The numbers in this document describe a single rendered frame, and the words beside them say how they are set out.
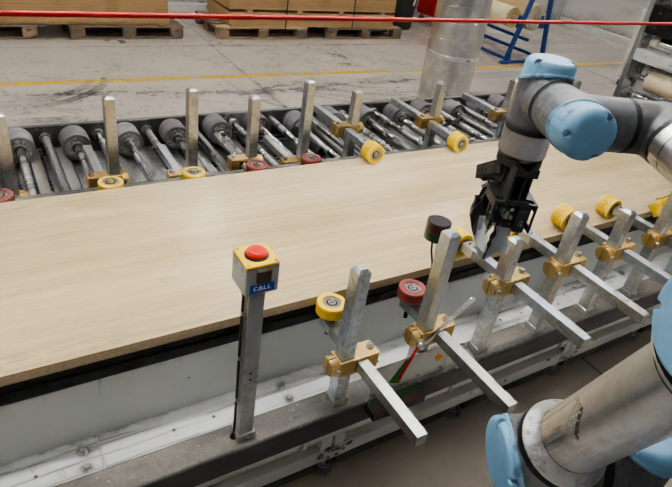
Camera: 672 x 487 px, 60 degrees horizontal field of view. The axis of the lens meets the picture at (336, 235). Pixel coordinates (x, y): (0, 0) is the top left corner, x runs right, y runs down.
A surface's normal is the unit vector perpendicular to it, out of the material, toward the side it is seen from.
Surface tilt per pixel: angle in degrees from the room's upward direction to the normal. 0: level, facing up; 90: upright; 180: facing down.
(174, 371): 90
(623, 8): 90
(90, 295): 0
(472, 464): 0
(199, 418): 0
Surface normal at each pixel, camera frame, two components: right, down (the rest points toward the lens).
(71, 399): 0.50, 0.52
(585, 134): 0.12, 0.55
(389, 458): 0.14, -0.84
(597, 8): -0.86, 0.17
